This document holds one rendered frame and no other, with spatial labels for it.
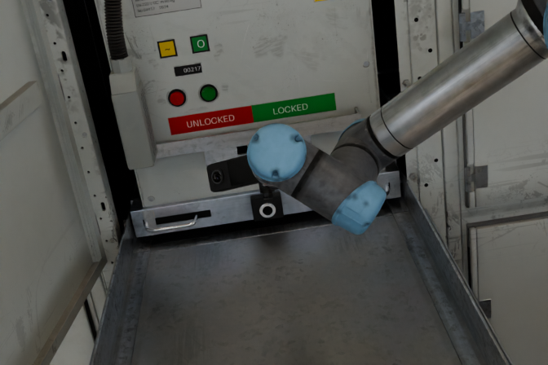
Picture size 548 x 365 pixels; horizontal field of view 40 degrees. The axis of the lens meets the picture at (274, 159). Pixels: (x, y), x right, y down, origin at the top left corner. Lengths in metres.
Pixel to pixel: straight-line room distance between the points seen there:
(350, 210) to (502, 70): 0.26
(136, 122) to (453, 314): 0.62
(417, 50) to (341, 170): 0.46
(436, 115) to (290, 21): 0.44
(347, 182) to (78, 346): 0.83
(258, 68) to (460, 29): 0.37
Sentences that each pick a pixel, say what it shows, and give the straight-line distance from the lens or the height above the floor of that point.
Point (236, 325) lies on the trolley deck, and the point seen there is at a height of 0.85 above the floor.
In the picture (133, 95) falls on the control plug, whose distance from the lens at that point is 1.30.
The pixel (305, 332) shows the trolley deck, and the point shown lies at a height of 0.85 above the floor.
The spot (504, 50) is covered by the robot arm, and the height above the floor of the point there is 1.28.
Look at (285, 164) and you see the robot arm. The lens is 0.95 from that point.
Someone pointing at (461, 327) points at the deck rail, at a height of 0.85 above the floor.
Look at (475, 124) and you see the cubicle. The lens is 1.44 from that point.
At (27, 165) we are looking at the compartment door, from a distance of 1.30.
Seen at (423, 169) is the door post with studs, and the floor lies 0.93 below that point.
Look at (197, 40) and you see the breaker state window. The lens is 1.38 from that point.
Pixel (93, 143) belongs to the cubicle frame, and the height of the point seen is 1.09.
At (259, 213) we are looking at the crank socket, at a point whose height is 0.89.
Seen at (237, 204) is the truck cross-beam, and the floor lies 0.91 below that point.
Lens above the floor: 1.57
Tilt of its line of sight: 24 degrees down
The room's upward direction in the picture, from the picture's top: 9 degrees counter-clockwise
